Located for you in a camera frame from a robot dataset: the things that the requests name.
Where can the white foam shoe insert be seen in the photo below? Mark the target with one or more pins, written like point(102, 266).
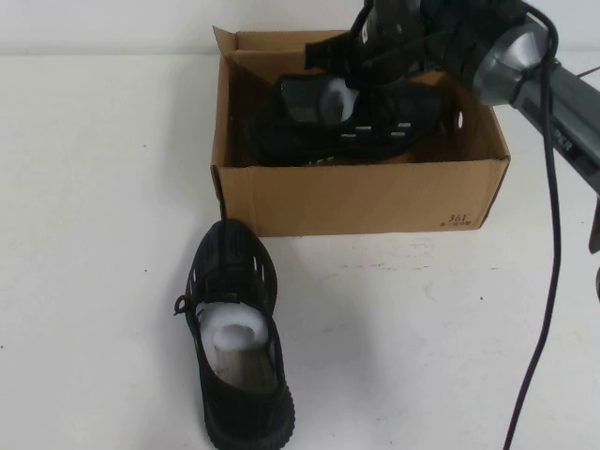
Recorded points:
point(335, 98)
point(234, 330)

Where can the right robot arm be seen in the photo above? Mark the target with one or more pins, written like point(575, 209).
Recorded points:
point(515, 65)

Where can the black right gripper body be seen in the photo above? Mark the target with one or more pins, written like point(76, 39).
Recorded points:
point(403, 33)

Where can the brown cardboard shoe box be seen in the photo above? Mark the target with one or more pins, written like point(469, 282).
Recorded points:
point(351, 201)

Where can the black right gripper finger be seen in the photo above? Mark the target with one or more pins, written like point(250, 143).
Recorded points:
point(358, 84)
point(396, 80)

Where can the black knit sneaker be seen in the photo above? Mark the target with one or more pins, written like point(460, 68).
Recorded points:
point(234, 389)
point(328, 140)

